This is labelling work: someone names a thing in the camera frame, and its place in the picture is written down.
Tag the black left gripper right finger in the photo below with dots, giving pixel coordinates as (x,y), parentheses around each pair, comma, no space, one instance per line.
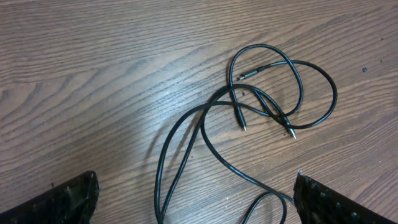
(319,204)

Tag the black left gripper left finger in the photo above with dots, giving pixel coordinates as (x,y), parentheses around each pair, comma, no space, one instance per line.
(73,201)

